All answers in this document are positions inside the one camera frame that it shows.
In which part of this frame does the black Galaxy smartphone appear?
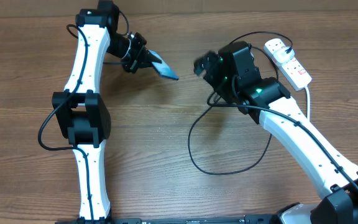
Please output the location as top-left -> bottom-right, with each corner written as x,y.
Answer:
149,50 -> 179,80

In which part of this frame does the black USB charging cable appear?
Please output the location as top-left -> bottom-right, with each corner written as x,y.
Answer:
187,30 -> 294,176

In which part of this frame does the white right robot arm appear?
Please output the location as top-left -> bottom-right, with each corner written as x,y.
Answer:
194,41 -> 358,224

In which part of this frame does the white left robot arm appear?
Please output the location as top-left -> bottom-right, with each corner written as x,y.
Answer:
50,1 -> 178,223

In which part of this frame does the white charger adapter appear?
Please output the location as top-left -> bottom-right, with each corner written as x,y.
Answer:
273,47 -> 295,64

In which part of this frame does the white power strip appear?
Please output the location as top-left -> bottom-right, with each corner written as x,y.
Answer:
264,38 -> 312,91

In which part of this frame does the white power strip cord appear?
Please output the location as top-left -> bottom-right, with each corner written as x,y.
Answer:
304,86 -> 311,121

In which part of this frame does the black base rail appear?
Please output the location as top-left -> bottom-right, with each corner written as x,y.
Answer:
57,214 -> 282,224

